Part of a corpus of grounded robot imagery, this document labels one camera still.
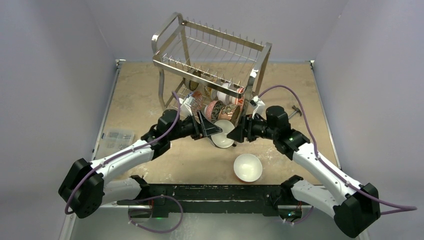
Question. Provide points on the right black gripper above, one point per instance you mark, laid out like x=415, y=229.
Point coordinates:
x=247, y=126

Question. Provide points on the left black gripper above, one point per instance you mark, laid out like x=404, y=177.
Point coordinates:
x=208, y=128

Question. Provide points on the white blue-rimmed bowl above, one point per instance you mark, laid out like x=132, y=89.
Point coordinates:
x=220, y=139

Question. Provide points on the black leaf patterned bowl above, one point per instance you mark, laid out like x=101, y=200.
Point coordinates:
x=213, y=109

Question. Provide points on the orange patterned bowl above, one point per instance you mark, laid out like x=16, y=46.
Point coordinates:
x=240, y=100

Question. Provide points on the large plain white bowl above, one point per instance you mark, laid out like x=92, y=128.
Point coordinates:
x=247, y=168

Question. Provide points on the brown glazed bowl stack top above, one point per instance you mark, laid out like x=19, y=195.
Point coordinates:
x=230, y=112

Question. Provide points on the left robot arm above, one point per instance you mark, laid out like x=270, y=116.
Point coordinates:
x=150, y=146

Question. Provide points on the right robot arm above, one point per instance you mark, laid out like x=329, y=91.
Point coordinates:
x=352, y=205

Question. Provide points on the steel two-tier dish rack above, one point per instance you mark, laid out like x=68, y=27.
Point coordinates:
x=209, y=56

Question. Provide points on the small black hammer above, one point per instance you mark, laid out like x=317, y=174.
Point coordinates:
x=296, y=111

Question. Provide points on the clear plastic screw box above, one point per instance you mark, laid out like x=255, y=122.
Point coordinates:
x=113, y=140

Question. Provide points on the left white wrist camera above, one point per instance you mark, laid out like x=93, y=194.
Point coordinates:
x=186, y=106

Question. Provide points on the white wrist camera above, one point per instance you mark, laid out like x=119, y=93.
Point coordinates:
x=186, y=106
x=258, y=106

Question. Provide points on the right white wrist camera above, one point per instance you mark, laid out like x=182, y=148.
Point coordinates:
x=258, y=106

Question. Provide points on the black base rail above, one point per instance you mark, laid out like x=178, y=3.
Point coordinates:
x=267, y=200

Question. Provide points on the aluminium frame rail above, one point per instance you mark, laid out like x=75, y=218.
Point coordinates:
x=88, y=198

